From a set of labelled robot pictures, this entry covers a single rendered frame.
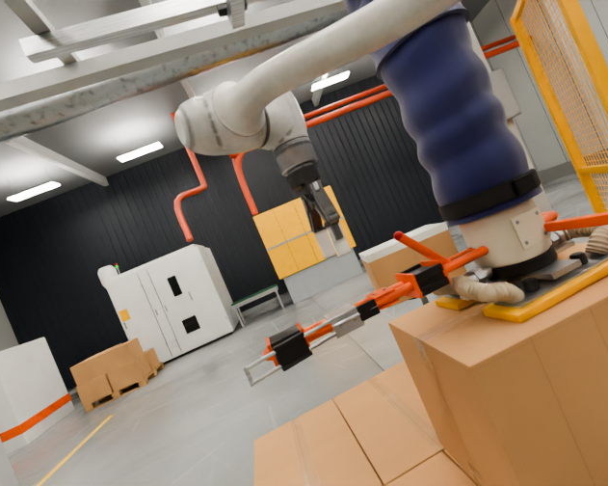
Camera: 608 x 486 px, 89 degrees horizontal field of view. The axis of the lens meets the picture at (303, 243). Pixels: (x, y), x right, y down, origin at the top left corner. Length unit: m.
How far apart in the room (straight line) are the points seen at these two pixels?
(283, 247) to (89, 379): 4.85
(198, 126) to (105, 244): 12.11
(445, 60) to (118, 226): 12.10
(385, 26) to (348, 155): 11.70
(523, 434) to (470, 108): 0.65
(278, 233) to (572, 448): 7.57
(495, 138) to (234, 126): 0.57
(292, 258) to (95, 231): 7.35
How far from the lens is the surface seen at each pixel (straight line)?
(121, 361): 7.38
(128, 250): 12.29
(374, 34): 0.55
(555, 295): 0.82
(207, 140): 0.61
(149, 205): 12.22
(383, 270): 2.28
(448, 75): 0.85
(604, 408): 0.85
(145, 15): 2.86
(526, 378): 0.73
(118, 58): 3.13
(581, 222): 0.84
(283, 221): 8.09
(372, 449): 1.27
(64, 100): 6.62
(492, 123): 0.86
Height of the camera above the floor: 1.26
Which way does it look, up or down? 1 degrees up
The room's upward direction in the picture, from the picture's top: 23 degrees counter-clockwise
